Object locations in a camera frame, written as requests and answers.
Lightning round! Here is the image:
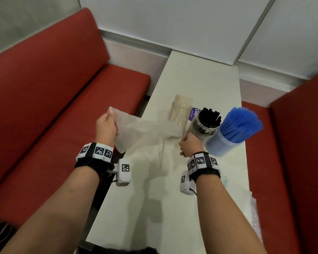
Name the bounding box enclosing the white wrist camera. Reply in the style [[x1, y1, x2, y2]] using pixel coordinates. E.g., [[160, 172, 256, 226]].
[[179, 170, 196, 195], [107, 158, 132, 187]]

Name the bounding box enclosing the person's left forearm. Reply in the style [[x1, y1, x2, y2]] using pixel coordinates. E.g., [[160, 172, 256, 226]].
[[0, 166, 100, 254]]

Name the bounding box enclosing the black left wristband with markers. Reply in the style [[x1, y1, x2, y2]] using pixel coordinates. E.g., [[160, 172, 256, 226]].
[[75, 143, 114, 179]]

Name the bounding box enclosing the person's dark clothing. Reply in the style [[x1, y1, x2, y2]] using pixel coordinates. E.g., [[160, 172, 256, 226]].
[[74, 246, 159, 254]]

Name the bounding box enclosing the small bunch of blue straws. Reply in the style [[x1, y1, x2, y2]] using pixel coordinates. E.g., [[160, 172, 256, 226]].
[[219, 107, 264, 144]]

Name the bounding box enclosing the black right wristband with markers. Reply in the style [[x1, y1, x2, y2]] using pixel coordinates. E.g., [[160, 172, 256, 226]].
[[187, 151, 221, 183]]

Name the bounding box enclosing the clear blue-zip bag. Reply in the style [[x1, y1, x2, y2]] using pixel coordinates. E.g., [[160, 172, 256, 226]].
[[107, 106, 185, 154]]

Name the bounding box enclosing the frosted plastic jar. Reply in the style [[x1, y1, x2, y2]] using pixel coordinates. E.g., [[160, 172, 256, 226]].
[[205, 128, 246, 158]]

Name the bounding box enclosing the clear bag with white strips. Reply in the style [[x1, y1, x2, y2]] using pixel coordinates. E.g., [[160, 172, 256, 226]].
[[222, 177, 255, 217]]

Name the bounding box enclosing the person's left hand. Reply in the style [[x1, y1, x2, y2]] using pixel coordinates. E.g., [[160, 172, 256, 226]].
[[95, 108, 118, 148]]

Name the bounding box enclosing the person's right hand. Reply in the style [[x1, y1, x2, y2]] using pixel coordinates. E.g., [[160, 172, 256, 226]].
[[179, 132, 205, 158]]

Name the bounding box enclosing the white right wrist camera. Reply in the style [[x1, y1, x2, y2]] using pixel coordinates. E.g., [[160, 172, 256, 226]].
[[179, 170, 196, 195]]

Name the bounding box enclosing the person's right forearm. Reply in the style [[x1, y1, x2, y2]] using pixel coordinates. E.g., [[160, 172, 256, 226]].
[[196, 175, 268, 254]]

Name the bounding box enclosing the black wristband with markers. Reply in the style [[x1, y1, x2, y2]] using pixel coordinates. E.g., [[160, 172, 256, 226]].
[[187, 151, 221, 183], [75, 143, 114, 179]]

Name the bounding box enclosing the small bunch of black straws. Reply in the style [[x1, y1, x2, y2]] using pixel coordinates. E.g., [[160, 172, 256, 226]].
[[199, 108, 222, 129]]

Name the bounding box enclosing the red sofa beside plant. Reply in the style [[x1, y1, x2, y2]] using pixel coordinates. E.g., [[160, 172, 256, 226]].
[[241, 72, 318, 254]]

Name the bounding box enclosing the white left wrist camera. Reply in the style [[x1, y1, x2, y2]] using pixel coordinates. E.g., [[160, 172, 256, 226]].
[[107, 158, 132, 187]]

